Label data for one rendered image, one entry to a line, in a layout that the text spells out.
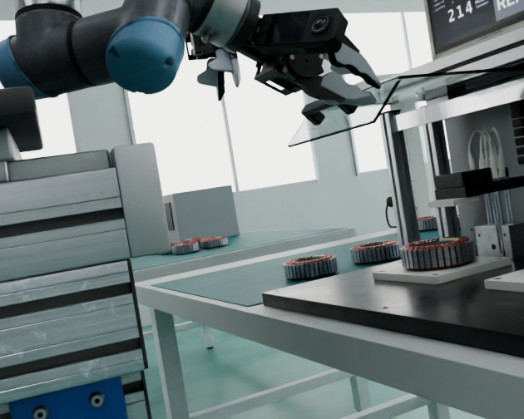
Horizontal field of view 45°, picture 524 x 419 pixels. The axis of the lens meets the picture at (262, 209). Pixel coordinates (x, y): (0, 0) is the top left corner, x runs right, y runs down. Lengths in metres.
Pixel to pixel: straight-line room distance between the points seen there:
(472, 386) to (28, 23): 0.59
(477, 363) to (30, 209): 0.42
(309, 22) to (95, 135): 4.73
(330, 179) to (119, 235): 5.75
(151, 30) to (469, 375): 0.46
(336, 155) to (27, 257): 5.85
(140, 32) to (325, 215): 5.56
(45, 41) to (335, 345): 0.50
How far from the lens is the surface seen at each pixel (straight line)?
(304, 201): 6.05
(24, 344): 0.52
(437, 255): 0.98
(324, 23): 0.74
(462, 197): 1.04
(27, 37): 0.76
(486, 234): 1.12
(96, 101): 5.48
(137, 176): 0.51
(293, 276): 1.30
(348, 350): 0.80
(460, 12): 1.14
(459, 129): 1.32
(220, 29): 0.78
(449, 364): 0.66
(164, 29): 0.68
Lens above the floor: 0.94
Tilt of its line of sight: 1 degrees down
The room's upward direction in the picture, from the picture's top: 9 degrees counter-clockwise
